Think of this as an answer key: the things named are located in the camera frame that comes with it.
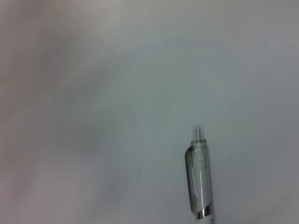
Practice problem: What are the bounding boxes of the grey white pen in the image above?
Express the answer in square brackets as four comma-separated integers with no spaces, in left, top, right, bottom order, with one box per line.
[184,124,216,224]

